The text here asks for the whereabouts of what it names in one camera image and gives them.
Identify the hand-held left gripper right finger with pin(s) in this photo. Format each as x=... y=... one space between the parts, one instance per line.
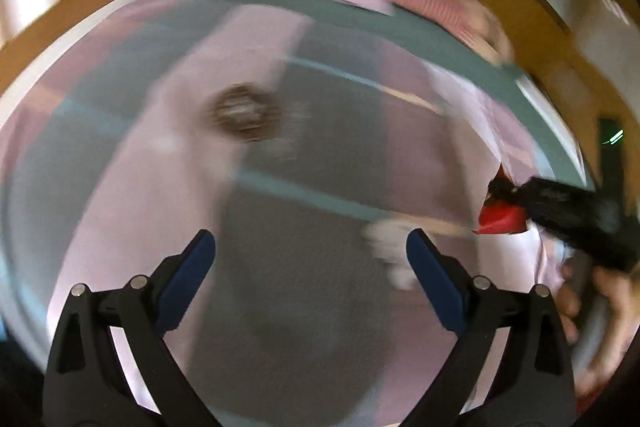
x=437 y=282

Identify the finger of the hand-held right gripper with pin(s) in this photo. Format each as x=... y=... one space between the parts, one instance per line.
x=505 y=193

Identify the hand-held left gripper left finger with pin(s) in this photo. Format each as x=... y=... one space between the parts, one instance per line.
x=187 y=277

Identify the red wrapper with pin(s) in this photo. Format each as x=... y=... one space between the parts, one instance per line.
x=500 y=219

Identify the white paper bucket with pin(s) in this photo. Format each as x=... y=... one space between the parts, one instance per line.
x=245 y=112

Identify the person's right hand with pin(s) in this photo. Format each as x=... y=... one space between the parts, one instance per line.
x=617 y=297

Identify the white crumpled tissue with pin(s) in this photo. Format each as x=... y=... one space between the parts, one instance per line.
x=390 y=242

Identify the pink grey checked blanket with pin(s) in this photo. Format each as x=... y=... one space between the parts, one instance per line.
x=150 y=207

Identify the green bed sheet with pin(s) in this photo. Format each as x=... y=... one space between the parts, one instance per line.
x=425 y=32

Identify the red striped plush doll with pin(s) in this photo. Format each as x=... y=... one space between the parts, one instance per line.
x=435 y=2

